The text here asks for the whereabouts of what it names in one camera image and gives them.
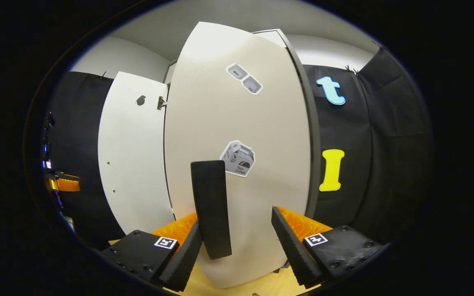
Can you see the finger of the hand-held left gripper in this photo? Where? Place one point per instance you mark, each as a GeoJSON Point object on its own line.
{"type": "Point", "coordinates": [66, 183]}

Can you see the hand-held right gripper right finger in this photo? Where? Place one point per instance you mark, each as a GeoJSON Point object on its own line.
{"type": "Point", "coordinates": [290, 246]}

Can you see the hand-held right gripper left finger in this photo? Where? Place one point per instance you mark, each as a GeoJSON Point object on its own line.
{"type": "Point", "coordinates": [179, 263]}

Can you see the white and grey shoe cabinet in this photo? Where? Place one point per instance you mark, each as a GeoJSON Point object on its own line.
{"type": "Point", "coordinates": [312, 135]}

